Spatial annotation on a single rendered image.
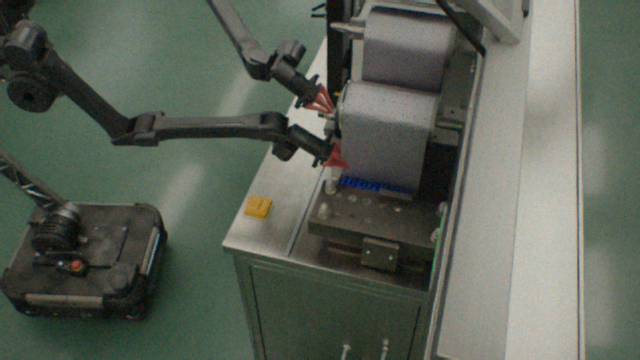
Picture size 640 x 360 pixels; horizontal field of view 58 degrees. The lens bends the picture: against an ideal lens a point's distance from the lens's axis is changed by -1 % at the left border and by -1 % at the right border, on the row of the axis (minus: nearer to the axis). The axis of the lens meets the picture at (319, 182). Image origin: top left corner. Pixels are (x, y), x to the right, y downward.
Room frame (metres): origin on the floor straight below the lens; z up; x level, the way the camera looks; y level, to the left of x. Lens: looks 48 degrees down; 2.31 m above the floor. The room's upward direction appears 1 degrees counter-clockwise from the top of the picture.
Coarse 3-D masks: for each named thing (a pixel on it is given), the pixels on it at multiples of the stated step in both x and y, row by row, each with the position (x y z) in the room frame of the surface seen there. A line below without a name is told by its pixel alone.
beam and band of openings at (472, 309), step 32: (480, 64) 1.17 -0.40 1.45; (512, 64) 0.89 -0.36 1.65; (480, 96) 0.80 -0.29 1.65; (512, 96) 0.80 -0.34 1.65; (480, 128) 0.72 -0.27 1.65; (512, 128) 0.72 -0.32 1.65; (480, 160) 0.64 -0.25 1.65; (512, 160) 0.64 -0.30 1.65; (480, 192) 0.58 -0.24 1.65; (512, 192) 0.58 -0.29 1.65; (480, 224) 0.52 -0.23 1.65; (512, 224) 0.51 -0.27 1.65; (448, 256) 0.60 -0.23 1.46; (480, 256) 0.46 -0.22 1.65; (512, 256) 0.46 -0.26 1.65; (448, 288) 0.41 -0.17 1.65; (480, 288) 0.41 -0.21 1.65; (448, 320) 0.36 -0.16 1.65; (480, 320) 0.36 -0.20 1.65; (448, 352) 0.32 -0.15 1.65; (480, 352) 0.32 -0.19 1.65
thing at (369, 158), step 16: (352, 144) 1.19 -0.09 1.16; (368, 144) 1.18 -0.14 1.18; (384, 144) 1.17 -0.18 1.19; (400, 144) 1.15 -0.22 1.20; (352, 160) 1.19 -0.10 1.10; (368, 160) 1.18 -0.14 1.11; (384, 160) 1.17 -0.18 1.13; (400, 160) 1.15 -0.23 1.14; (416, 160) 1.14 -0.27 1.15; (352, 176) 1.19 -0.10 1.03; (368, 176) 1.18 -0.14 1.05; (384, 176) 1.16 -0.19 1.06; (400, 176) 1.15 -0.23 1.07; (416, 176) 1.14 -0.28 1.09
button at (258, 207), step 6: (252, 198) 1.20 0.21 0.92; (258, 198) 1.20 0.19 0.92; (264, 198) 1.20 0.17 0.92; (252, 204) 1.18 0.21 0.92; (258, 204) 1.18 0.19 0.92; (264, 204) 1.18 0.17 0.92; (270, 204) 1.18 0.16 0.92; (246, 210) 1.15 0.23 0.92; (252, 210) 1.15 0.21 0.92; (258, 210) 1.15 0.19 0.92; (264, 210) 1.15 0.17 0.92; (252, 216) 1.15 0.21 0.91; (258, 216) 1.14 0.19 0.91; (264, 216) 1.14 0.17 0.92
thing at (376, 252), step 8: (368, 240) 0.96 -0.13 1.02; (376, 240) 0.96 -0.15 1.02; (368, 248) 0.95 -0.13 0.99; (376, 248) 0.95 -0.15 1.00; (384, 248) 0.94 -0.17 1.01; (392, 248) 0.94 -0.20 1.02; (368, 256) 0.95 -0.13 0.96; (376, 256) 0.95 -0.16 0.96; (384, 256) 0.94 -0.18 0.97; (392, 256) 0.93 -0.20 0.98; (368, 264) 0.95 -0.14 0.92; (376, 264) 0.95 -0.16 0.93; (384, 264) 0.94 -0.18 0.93; (392, 264) 0.93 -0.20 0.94
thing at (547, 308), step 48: (576, 0) 1.49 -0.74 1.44; (576, 48) 1.25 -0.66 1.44; (528, 96) 1.06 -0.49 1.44; (576, 96) 1.06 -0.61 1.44; (528, 144) 0.90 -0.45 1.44; (576, 144) 0.90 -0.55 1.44; (528, 192) 0.76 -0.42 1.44; (576, 192) 0.76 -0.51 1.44; (528, 240) 0.64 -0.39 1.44; (576, 240) 0.64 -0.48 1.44; (432, 288) 0.68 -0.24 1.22; (528, 288) 0.54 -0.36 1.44; (576, 288) 0.54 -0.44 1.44; (528, 336) 0.45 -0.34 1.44; (576, 336) 0.45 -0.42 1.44
